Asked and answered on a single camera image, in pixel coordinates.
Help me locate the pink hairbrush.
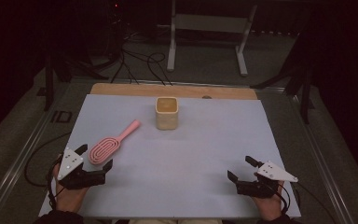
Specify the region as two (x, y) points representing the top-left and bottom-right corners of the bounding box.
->
(88, 119), (142, 166)

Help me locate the person's left hand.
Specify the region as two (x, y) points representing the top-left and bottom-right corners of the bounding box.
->
(51, 162), (90, 214)

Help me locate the hand-held gripper cable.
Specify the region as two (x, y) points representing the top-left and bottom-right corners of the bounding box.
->
(278, 181), (337, 224)
(23, 132), (73, 210)

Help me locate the beige square container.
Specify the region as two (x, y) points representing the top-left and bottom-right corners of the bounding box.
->
(155, 96), (180, 131)

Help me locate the pale blue board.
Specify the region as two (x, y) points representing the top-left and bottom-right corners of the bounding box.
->
(38, 93), (302, 218)

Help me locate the white metal stand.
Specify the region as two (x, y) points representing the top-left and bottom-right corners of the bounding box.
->
(166, 0), (258, 77)

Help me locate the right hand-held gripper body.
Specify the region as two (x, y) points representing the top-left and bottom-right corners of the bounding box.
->
(236, 161), (299, 199)

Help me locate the black looped floor cable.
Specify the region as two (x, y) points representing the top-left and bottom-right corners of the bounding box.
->
(146, 51), (173, 87)

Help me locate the left hand-held gripper cable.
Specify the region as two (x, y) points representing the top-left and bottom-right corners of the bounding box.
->
(23, 132), (73, 210)

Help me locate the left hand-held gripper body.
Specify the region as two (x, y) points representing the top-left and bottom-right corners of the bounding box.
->
(57, 147), (106, 190)

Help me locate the right hand-held gripper cable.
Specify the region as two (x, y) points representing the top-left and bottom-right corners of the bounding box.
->
(278, 181), (337, 224)

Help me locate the metal frame rail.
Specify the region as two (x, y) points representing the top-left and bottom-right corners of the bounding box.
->
(0, 83), (73, 224)
(288, 92), (358, 217)
(71, 78), (288, 93)

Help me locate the black stand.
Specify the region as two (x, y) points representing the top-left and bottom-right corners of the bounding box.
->
(42, 46), (110, 113)
(250, 29), (315, 125)

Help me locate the person's right hand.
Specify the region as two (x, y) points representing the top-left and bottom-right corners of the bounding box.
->
(251, 180), (285, 222)

